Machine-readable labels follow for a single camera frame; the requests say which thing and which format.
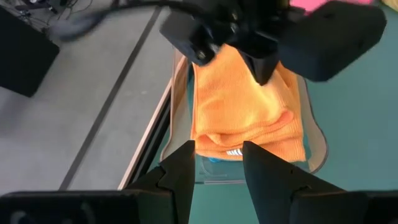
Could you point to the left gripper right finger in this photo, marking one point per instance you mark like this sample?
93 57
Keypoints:
311 208

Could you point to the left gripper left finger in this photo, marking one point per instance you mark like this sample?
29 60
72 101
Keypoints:
93 208

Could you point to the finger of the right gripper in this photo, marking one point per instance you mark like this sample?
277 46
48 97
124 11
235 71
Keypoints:
259 68

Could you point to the orange microfiber towel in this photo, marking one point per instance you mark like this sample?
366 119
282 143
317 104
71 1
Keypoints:
267 152
242 93

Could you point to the yellow microfiber towel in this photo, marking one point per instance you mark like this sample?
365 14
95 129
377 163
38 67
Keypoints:
392 3

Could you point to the pink microfiber towel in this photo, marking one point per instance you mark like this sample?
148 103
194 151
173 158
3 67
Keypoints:
304 4

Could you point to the teal table mat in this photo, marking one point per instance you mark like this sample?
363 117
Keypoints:
357 124

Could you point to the clear plastic bin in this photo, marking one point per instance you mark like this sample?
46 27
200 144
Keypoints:
217 174

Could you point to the large black box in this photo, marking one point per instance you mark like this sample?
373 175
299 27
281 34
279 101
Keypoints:
21 56

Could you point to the black aluminium table frame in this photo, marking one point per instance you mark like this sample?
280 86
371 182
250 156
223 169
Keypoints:
149 146

